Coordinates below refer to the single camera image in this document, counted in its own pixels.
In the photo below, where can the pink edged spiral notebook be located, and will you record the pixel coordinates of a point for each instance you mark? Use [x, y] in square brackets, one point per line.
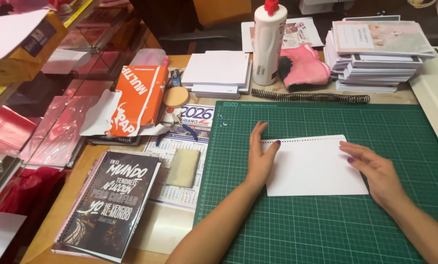
[66, 220]

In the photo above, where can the pink transparent plastic sheets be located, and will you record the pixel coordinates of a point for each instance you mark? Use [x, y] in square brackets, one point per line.
[57, 132]

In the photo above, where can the black cover spiral notebook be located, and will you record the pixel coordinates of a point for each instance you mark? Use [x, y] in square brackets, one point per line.
[110, 205]

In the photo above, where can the printed wall calendar sheet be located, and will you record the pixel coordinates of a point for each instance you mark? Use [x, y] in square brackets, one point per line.
[180, 198]

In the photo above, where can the clear plastic bag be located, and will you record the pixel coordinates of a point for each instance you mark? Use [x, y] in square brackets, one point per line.
[149, 58]

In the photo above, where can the large white paper sheet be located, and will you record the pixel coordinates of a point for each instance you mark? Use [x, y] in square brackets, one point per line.
[9, 33]

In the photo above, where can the black spiral binding coil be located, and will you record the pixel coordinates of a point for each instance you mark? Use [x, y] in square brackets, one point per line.
[310, 96]

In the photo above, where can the beige rectangular sponge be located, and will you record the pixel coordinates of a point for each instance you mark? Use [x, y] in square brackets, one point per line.
[183, 168]

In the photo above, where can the stack of covered notebook blocks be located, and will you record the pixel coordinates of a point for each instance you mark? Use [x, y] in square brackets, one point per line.
[376, 55]

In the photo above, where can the white punched paper stack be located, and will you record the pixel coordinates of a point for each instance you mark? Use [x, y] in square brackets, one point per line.
[314, 168]

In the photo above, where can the clear plastic cover sheet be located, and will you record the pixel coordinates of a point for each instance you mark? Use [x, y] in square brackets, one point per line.
[164, 227]

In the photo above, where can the green cutting mat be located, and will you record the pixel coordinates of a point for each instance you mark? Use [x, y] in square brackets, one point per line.
[314, 227]

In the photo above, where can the pink and black cloth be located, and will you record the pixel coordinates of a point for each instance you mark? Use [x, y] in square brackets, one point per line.
[303, 68]

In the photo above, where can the small white paper sheet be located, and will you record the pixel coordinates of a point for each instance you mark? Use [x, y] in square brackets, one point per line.
[63, 61]

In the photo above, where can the person's right hand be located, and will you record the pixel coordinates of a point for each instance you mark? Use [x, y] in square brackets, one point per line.
[382, 179]

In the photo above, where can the white glue bottle red cap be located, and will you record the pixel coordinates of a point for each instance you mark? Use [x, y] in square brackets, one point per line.
[268, 47]

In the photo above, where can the white binding machine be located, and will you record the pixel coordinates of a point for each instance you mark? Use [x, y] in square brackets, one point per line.
[435, 95]

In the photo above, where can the person's left hand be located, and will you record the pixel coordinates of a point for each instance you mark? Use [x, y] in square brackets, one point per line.
[257, 165]

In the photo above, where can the glass display counter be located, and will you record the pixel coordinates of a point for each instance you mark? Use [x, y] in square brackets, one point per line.
[39, 95]

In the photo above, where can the stack of white paper pads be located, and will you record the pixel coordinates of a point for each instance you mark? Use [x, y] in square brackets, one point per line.
[217, 71]

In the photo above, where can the printed paper sheets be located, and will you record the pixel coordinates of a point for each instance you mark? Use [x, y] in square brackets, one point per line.
[303, 31]

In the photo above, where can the black chair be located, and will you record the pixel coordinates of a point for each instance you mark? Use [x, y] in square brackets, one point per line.
[189, 25]

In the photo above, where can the small blue tube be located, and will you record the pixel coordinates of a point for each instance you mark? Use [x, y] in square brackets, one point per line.
[175, 79]

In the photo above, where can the round beige sponge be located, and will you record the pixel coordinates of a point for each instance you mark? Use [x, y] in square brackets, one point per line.
[175, 97]

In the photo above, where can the yellow cardboard box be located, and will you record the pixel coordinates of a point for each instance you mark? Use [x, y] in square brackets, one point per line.
[28, 58]

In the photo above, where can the dark spiral notebook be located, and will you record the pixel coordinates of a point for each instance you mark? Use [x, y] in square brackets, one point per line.
[112, 140]

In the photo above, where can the orange and white paper wrapper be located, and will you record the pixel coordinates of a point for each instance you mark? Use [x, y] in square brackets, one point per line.
[138, 99]

